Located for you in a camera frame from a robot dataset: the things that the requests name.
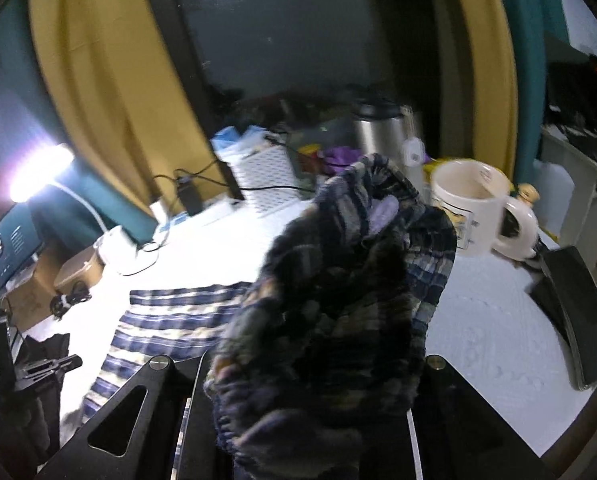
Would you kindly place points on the black power adapter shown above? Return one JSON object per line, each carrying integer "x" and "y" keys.
{"x": 189, "y": 196}

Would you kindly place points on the small lit screen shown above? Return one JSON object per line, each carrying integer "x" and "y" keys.
{"x": 19, "y": 241}

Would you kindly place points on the cardboard box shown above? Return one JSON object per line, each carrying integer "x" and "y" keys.
{"x": 28, "y": 296}

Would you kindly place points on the black tablet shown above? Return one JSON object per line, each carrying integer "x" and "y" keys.
{"x": 567, "y": 294}

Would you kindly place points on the white desk lamp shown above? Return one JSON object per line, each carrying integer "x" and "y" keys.
{"x": 78, "y": 206}

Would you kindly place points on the teal curtain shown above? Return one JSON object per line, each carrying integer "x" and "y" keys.
{"x": 528, "y": 60}

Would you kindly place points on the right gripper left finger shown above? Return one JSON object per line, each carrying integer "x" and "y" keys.
{"x": 158, "y": 422}

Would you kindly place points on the white charger plug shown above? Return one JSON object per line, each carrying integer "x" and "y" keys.
{"x": 160, "y": 212}

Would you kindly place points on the cream bear mug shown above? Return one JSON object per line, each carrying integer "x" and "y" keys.
{"x": 486, "y": 214}

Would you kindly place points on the purple cloth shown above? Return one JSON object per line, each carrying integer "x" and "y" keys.
{"x": 335, "y": 160}

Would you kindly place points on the blue plaid pants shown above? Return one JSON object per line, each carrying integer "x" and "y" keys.
{"x": 325, "y": 349}

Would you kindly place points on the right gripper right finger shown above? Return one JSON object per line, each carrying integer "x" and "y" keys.
{"x": 457, "y": 434}

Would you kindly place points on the yellow curtain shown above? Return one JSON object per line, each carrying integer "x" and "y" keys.
{"x": 295, "y": 67}

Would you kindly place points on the white shelf unit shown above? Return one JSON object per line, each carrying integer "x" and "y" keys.
{"x": 567, "y": 181}

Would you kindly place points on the white plastic basket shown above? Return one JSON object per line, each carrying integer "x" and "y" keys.
{"x": 267, "y": 180}

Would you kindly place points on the blue plastic bag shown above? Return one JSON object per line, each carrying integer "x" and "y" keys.
{"x": 229, "y": 142}

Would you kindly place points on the white power strip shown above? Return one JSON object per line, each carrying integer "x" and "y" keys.
{"x": 217, "y": 211}

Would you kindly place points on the stainless steel tumbler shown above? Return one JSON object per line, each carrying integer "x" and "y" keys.
{"x": 392, "y": 130}

